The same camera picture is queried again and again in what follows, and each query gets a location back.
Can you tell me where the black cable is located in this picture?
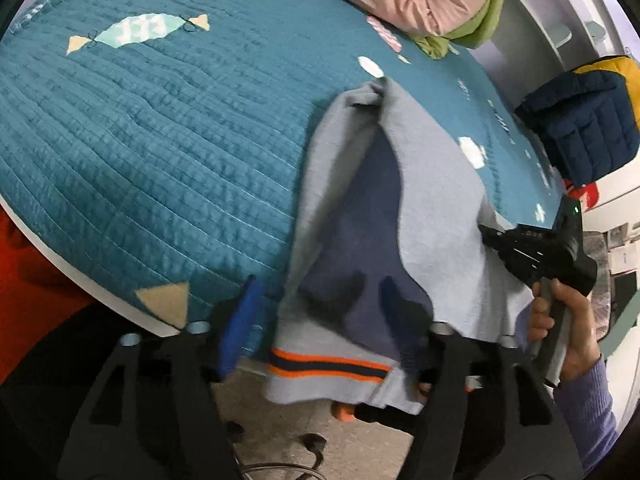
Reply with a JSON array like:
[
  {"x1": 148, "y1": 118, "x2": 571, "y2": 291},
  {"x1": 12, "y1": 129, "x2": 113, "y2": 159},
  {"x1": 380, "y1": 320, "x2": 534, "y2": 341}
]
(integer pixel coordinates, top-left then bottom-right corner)
[{"x1": 227, "y1": 420, "x2": 331, "y2": 480}]

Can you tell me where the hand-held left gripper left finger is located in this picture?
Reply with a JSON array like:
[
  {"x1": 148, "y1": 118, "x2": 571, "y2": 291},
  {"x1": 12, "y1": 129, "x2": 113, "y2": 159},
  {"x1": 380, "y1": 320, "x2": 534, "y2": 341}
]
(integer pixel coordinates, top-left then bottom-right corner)
[{"x1": 57, "y1": 275, "x2": 269, "y2": 480}]

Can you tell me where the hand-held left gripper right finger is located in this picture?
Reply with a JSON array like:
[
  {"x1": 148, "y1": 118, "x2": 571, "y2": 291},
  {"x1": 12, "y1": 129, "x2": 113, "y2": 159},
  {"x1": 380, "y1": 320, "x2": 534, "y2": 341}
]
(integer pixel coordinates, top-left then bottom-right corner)
[{"x1": 354, "y1": 323, "x2": 584, "y2": 480}]

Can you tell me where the teal quilted bed cover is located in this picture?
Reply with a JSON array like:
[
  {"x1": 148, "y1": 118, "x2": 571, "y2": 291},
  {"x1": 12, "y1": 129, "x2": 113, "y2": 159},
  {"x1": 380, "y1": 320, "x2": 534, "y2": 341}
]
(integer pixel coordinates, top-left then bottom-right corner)
[{"x1": 0, "y1": 0, "x2": 568, "y2": 351}]

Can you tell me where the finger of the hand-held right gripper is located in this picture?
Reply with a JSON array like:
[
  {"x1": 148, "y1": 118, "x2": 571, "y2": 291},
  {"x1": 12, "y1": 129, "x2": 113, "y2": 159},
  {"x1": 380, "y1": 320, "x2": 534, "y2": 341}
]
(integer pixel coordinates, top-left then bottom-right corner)
[{"x1": 479, "y1": 224, "x2": 507, "y2": 261}]

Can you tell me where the person's right hand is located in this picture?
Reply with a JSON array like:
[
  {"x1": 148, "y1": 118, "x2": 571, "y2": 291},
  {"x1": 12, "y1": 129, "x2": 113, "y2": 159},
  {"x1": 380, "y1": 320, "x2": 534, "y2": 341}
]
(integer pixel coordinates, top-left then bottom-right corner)
[{"x1": 527, "y1": 280, "x2": 602, "y2": 387}]

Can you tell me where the red cloth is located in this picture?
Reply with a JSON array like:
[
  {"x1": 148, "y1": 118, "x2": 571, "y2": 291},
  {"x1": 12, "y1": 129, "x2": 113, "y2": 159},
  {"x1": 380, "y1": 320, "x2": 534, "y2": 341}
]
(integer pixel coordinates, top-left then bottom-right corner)
[{"x1": 0, "y1": 210, "x2": 98, "y2": 376}]

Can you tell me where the person's right forearm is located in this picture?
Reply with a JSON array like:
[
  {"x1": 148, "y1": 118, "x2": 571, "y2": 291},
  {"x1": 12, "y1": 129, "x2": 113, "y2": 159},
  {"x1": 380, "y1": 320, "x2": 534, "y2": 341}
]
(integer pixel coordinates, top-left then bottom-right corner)
[{"x1": 552, "y1": 355, "x2": 621, "y2": 476}]

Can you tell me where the grey jacket with navy sleeves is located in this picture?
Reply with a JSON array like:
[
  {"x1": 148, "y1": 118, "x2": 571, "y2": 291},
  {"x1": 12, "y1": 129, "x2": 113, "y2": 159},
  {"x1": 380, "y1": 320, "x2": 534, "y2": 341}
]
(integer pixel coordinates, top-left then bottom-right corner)
[{"x1": 265, "y1": 76, "x2": 538, "y2": 416}]

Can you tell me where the yellow and navy puffer jacket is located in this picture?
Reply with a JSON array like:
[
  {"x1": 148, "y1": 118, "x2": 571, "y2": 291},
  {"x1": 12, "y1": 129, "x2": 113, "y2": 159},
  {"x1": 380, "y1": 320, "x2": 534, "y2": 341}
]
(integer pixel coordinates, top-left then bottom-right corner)
[{"x1": 515, "y1": 55, "x2": 640, "y2": 188}]

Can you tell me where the lilac wall shelf unit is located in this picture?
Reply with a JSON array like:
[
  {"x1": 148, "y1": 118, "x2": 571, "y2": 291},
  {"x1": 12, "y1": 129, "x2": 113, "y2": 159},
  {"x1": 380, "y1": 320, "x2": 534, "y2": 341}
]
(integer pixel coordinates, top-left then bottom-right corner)
[{"x1": 492, "y1": 0, "x2": 626, "y2": 111}]

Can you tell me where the red cartoon bag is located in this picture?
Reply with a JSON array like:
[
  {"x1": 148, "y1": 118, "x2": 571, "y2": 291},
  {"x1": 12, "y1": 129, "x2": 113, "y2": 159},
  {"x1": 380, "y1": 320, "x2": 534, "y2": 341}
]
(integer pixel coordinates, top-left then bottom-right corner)
[{"x1": 564, "y1": 179, "x2": 601, "y2": 207}]

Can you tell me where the green duvet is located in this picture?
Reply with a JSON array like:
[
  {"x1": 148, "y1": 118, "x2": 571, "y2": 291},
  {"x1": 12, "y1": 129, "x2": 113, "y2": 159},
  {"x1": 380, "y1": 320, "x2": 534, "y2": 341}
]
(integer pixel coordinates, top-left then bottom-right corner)
[{"x1": 405, "y1": 0, "x2": 507, "y2": 58}]

